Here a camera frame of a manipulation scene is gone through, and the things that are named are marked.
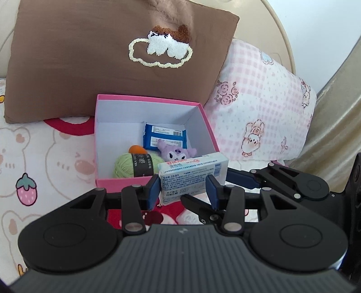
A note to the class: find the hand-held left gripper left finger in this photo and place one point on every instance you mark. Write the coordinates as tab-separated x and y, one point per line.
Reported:
153	191

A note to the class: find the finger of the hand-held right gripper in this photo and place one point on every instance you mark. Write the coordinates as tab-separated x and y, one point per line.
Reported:
197	205
239	176

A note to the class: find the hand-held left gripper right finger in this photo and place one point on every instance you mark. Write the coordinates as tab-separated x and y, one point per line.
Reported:
213	194

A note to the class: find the white and blue soap box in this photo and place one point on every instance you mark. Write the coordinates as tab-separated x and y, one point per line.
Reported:
189	174

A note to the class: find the green yarn ball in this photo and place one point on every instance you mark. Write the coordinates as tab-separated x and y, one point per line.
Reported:
124	166

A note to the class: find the purple plush toy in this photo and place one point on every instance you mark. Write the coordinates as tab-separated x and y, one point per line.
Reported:
174	152

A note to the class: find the orange makeup sponge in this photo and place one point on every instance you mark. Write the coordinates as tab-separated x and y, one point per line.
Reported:
136	149

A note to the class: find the blue wipes packet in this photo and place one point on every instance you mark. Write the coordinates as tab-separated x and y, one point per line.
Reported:
163	135

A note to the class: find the pink cardboard box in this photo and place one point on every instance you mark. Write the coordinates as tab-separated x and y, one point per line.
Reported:
112	135

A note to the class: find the golden curtain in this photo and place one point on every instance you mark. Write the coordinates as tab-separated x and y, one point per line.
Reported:
332	118

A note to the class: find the pink checked pillow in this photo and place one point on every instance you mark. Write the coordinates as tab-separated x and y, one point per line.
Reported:
262	107

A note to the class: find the bear print bed sheet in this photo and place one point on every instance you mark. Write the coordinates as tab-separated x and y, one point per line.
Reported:
42	157

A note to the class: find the brown embroidered pillow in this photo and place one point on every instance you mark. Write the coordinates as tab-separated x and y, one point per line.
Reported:
84	62

